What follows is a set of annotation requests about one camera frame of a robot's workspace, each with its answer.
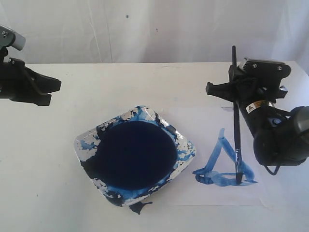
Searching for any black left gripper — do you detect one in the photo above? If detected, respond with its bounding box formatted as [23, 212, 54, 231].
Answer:
[0, 58, 61, 106]

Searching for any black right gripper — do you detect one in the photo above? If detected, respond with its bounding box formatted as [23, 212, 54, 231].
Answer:
[206, 65, 288, 138]

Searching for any black paintbrush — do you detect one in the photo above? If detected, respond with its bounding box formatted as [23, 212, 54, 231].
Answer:
[229, 45, 243, 185]

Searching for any white square paint-stained dish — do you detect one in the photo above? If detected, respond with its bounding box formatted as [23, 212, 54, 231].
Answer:
[73, 105, 196, 207]

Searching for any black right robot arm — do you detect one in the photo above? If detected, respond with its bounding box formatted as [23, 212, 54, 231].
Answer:
[206, 62, 309, 167]

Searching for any white backdrop cloth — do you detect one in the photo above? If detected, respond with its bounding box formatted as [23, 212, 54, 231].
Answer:
[0, 0, 309, 65]

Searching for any white paper sheet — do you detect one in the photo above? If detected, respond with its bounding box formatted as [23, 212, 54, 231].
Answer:
[164, 106, 272, 207]

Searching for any blue paint spill puddle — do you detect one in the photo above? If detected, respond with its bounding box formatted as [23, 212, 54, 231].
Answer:
[129, 202, 153, 215]

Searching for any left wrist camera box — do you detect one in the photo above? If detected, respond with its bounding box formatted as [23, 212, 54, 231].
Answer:
[0, 25, 26, 51]

